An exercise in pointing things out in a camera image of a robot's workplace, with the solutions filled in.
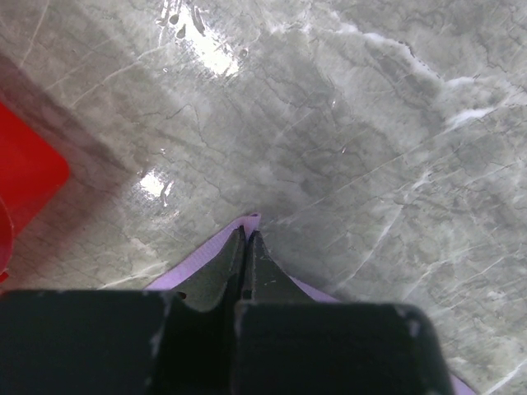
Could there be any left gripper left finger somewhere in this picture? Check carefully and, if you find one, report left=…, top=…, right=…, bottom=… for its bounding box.
left=179, top=226, right=246, bottom=312

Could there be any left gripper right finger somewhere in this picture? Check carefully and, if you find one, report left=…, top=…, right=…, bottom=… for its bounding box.
left=242, top=231, right=315, bottom=304

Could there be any purple t shirt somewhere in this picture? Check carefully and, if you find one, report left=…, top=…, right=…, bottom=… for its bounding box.
left=144, top=212, right=476, bottom=395

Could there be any red plastic bin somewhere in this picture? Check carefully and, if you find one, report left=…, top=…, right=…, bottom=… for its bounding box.
left=1, top=105, right=69, bottom=281

